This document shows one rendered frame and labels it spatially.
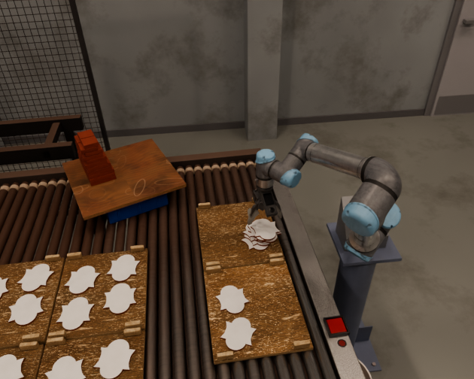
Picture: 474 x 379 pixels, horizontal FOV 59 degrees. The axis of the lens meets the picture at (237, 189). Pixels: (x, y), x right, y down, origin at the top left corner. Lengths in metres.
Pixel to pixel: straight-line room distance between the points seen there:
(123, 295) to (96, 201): 0.52
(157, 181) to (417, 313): 1.84
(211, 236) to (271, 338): 0.58
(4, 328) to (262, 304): 0.96
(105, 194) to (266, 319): 0.97
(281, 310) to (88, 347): 0.71
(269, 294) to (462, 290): 1.81
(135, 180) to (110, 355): 0.90
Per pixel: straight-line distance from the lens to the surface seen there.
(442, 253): 3.44
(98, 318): 1.73
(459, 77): 5.17
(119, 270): 1.85
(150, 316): 1.70
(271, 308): 1.66
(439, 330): 2.97
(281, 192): 2.20
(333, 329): 1.65
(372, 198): 1.34
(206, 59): 4.29
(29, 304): 1.86
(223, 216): 2.02
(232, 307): 1.66
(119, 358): 1.60
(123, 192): 2.09
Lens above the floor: 2.27
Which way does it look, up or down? 38 degrees down
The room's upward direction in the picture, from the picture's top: 1 degrees counter-clockwise
